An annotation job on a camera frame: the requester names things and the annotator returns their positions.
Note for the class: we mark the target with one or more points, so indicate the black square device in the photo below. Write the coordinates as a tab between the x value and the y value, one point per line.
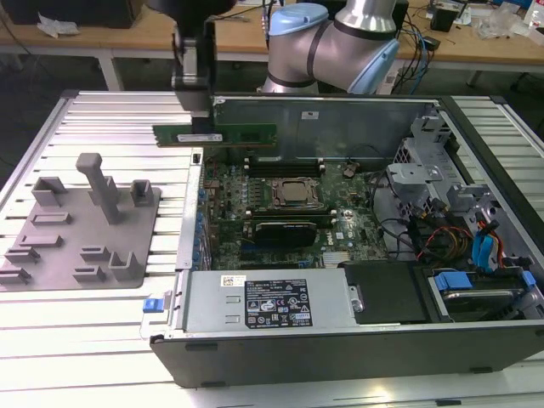
444	18

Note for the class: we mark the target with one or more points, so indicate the grey metal drive cage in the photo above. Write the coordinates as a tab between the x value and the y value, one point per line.
414	174

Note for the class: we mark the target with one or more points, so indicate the wooden desk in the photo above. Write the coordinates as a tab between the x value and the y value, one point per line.
127	38

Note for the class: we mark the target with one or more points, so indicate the black RAM slot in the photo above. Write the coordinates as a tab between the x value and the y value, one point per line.
285	171

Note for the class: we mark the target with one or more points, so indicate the crumpled white paper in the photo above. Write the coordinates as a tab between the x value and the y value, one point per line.
57	26

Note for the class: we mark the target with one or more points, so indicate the black plastic shroud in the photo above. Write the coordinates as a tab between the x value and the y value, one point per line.
382	293

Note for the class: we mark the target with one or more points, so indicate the black graphics card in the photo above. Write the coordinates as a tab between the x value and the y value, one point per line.
285	234

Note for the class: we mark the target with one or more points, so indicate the silver chipset heatsink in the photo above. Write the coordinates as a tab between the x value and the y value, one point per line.
338	259

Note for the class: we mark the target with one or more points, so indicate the blue case latch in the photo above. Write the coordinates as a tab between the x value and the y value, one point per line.
153	306

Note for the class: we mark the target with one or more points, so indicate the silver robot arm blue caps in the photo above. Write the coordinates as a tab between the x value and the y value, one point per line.
297	55

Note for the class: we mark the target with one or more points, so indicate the silver CPU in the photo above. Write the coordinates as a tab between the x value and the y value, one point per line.
295	191

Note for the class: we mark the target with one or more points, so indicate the large black box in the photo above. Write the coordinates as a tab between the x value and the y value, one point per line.
76	13

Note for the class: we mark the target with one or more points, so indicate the round coin battery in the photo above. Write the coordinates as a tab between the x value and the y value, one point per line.
349	172

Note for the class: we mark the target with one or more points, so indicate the grey parts rack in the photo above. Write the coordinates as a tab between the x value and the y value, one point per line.
85	238

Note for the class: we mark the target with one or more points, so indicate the silver power supply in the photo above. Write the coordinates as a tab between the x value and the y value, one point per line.
212	306

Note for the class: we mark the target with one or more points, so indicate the clear plastic bags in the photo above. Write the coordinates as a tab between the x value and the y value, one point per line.
501	23

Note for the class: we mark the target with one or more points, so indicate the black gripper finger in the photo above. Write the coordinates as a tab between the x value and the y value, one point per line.
200	123

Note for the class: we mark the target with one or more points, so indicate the green motherboard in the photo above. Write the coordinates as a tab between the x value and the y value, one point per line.
229	200

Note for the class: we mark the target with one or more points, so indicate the hard disk in blue carrier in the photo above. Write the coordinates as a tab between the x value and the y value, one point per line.
476	297

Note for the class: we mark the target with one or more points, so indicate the small black box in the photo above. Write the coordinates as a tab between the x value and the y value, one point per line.
432	43

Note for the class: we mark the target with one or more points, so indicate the black open PC case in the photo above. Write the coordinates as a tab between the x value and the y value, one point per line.
340	361

